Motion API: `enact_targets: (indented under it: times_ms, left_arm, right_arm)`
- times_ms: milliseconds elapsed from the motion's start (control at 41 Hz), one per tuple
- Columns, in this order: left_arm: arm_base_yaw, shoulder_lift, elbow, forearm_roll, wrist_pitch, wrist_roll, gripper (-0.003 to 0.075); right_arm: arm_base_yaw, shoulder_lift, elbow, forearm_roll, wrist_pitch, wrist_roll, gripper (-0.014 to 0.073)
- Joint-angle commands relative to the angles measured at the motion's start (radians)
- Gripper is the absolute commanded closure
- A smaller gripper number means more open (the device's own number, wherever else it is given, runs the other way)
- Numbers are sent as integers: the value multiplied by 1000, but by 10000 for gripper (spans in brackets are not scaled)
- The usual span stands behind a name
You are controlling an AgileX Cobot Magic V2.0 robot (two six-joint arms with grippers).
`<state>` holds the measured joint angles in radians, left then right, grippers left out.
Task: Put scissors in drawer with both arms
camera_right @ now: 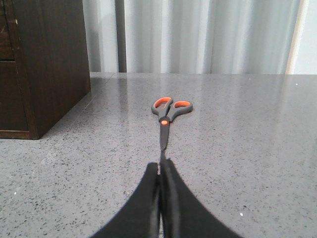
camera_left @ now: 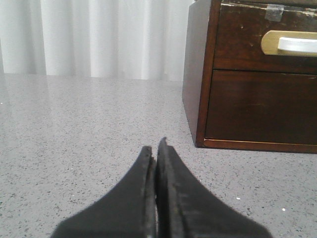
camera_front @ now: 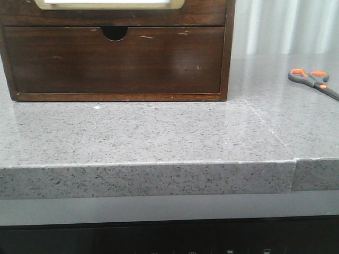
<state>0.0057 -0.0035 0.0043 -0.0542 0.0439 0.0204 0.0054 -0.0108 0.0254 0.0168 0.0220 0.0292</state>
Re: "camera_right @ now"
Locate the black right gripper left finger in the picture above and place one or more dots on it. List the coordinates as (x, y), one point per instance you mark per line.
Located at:
(140, 215)

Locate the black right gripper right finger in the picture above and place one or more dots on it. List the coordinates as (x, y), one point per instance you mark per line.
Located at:
(183, 215)

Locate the orange and grey scissors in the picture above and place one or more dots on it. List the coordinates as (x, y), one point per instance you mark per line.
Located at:
(167, 110)

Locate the dark wooden drawer cabinet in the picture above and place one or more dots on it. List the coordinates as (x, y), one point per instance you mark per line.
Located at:
(44, 70)

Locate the white pleated curtain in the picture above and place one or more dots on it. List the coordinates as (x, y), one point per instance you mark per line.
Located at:
(202, 36)

